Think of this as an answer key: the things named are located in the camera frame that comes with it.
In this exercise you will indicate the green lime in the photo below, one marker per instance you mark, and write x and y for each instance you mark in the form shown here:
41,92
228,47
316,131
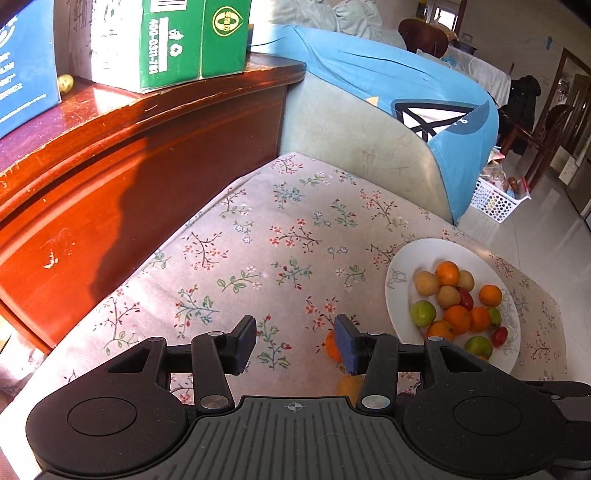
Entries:
423,313
478,347
496,316

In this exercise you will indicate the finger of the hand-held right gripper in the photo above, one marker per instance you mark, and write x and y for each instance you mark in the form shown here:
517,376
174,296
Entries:
572,392

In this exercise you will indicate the wooden door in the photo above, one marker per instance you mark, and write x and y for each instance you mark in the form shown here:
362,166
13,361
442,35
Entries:
570,92

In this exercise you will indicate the dark wooden chair back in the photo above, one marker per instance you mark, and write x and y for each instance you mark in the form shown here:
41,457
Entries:
422,37

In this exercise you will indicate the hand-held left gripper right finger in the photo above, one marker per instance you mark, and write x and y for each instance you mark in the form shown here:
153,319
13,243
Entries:
346,344

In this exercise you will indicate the blue printed cloth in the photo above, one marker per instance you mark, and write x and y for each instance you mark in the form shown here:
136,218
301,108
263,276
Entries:
369,69

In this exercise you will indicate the red cherry tomato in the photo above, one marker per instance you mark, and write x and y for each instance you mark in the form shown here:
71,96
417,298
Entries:
499,336
467,300

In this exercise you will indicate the white plate with line drawing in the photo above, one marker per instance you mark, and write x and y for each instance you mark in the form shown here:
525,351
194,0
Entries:
400,304

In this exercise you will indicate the table with white cloth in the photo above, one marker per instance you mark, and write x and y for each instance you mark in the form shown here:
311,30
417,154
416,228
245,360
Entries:
489,76

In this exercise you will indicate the white perforated basket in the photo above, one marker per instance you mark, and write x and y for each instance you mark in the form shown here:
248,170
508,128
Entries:
496,203

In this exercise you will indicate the white paper sheet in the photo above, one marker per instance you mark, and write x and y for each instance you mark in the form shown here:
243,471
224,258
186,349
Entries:
570,170

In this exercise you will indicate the dark coat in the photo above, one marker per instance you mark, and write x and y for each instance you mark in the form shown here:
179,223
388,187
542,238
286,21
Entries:
524,106

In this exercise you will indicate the small yellow fruit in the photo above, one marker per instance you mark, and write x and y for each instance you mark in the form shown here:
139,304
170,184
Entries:
65,83

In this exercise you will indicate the reddish orange mandarin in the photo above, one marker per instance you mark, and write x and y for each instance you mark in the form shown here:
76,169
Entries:
447,273

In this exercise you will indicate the blue cardboard box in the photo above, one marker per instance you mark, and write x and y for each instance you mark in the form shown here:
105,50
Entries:
27,64

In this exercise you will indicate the pale green armchair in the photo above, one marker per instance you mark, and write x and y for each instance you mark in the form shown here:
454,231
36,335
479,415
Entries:
351,138

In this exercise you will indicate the green cardboard box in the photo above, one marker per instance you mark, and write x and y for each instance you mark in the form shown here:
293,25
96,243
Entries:
175,41

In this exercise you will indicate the pale green pillow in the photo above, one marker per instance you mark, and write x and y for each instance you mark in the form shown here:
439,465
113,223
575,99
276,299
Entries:
358,14

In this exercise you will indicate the brown kiwi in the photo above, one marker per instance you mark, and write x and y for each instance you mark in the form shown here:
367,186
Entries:
448,297
466,279
425,283

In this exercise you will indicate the red wooden cabinet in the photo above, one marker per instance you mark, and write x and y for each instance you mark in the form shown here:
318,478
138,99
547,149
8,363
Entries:
138,184

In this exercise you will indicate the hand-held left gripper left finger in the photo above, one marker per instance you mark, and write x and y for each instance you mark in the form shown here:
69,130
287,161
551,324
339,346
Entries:
244,344

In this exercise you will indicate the floral tablecloth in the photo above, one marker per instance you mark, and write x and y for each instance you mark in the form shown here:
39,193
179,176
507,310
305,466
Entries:
277,258

